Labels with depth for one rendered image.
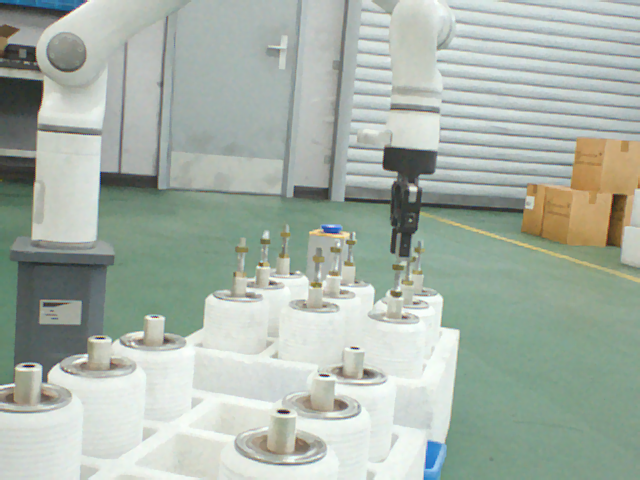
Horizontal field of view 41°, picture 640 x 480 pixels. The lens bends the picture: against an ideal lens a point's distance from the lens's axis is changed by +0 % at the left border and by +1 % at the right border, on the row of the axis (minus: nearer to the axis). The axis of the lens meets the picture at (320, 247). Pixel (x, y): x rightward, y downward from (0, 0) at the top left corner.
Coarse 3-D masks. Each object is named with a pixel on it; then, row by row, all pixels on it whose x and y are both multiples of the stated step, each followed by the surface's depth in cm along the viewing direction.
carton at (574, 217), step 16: (560, 192) 491; (576, 192) 477; (592, 192) 482; (560, 208) 490; (576, 208) 479; (592, 208) 481; (608, 208) 483; (544, 224) 507; (560, 224) 489; (576, 224) 480; (592, 224) 483; (608, 224) 485; (560, 240) 488; (576, 240) 482; (592, 240) 484
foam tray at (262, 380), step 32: (224, 352) 124; (448, 352) 136; (192, 384) 124; (224, 384) 122; (256, 384) 121; (288, 384) 120; (416, 384) 116; (448, 384) 139; (416, 416) 116; (448, 416) 150
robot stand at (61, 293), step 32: (32, 256) 124; (64, 256) 125; (96, 256) 126; (32, 288) 126; (64, 288) 127; (96, 288) 129; (32, 320) 126; (64, 320) 127; (96, 320) 130; (32, 352) 127; (64, 352) 128
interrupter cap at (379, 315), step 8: (368, 312) 124; (376, 312) 125; (384, 312) 125; (408, 312) 126; (376, 320) 121; (384, 320) 120; (392, 320) 120; (400, 320) 121; (408, 320) 121; (416, 320) 121
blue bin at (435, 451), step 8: (432, 440) 113; (432, 448) 112; (440, 448) 111; (432, 456) 112; (440, 456) 107; (432, 464) 112; (440, 464) 105; (424, 472) 102; (432, 472) 102; (440, 472) 111
